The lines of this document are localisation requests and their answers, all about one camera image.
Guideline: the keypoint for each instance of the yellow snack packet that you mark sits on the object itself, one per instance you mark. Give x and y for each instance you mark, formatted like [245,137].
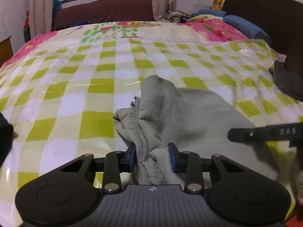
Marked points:
[217,1]

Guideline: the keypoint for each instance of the grey-green pants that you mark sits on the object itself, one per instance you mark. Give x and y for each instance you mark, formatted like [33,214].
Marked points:
[189,113]

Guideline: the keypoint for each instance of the patterned cloth pile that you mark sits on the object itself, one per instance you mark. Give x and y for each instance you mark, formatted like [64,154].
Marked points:
[177,16]

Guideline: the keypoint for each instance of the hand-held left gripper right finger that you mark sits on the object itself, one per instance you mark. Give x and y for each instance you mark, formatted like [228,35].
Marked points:
[172,158]

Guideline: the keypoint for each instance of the wooden nightstand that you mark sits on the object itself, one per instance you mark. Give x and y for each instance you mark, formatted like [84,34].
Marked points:
[6,49]

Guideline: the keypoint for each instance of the orange dotted cloth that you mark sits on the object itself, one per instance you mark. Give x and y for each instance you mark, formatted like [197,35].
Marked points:
[296,224]

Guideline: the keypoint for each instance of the dark brown headboard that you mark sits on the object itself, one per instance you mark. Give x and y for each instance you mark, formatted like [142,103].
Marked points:
[272,11]

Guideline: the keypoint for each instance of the maroon window bench cushion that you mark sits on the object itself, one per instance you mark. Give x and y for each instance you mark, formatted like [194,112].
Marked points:
[104,10]

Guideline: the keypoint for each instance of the pink strawberry printed bedsheet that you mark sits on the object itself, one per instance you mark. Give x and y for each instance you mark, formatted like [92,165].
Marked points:
[165,32]

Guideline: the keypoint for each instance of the beige curtain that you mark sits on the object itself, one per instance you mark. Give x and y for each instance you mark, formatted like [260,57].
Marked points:
[163,0]
[41,7]

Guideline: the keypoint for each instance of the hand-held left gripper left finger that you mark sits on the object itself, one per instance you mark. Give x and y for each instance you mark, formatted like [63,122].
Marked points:
[132,157]

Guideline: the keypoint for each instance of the red and green bag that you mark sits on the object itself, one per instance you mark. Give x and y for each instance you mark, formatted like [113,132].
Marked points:
[26,28]

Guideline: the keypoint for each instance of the dark blue cloth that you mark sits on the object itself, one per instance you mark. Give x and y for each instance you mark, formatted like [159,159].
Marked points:
[210,12]

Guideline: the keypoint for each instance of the pale pink cloth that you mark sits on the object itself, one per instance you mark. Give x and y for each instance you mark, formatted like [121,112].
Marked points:
[281,58]

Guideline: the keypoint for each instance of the blue pillow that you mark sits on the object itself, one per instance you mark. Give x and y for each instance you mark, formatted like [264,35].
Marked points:
[248,27]

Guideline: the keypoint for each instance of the yellow-green checked plastic sheet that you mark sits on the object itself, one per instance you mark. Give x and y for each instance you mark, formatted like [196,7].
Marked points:
[71,87]

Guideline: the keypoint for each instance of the dark grey folded garment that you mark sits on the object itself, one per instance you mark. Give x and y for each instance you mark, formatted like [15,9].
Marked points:
[286,80]

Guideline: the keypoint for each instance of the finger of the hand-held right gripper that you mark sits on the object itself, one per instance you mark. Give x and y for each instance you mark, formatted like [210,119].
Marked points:
[260,133]

